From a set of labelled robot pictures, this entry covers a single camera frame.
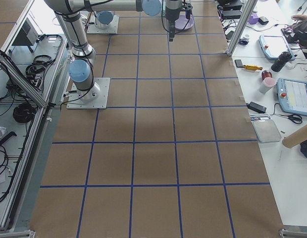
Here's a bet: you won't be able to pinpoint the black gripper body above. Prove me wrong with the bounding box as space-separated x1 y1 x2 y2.
165 0 193 20

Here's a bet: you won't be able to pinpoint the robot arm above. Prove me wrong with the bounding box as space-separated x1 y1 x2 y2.
95 11 114 29
46 0 193 109

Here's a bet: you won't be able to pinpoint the lavender round plate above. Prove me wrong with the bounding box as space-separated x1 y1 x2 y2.
175 15 194 31

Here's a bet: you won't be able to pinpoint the black phone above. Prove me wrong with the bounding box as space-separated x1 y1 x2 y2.
234 59 244 68

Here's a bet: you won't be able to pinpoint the purple plastic box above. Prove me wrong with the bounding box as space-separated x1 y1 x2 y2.
248 13 259 25

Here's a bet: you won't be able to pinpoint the far blue teach pendant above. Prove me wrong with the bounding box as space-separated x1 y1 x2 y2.
258 35 295 61

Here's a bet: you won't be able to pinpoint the blue teach pendant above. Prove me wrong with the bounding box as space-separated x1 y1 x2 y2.
276 78 307 116
258 35 295 61

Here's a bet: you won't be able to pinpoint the red apple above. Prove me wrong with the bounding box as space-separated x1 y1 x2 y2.
261 70 272 80

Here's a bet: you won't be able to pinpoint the black power adapter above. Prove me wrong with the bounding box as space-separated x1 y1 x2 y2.
246 102 266 114

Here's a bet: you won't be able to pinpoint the black water bottle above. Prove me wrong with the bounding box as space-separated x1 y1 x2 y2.
271 52 292 72

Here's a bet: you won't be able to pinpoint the near blue teach pendant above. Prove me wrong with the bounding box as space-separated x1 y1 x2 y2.
276 78 307 116

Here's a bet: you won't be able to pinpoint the metal tray tin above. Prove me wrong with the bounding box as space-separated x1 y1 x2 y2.
250 114 281 143

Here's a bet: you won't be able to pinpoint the grey control box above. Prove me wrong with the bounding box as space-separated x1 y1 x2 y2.
12 18 39 53

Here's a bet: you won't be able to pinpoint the cardboard tube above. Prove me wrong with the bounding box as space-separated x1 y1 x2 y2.
282 125 307 148

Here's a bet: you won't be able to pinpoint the aluminium frame post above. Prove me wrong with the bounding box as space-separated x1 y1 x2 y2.
226 0 257 57

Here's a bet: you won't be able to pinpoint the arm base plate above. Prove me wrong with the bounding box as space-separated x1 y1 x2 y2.
66 77 110 110
87 15 119 35

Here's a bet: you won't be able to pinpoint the black handled scissors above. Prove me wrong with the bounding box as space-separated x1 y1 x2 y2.
279 114 303 124

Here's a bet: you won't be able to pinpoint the coiled black cable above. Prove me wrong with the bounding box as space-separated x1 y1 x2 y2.
12 101 37 124

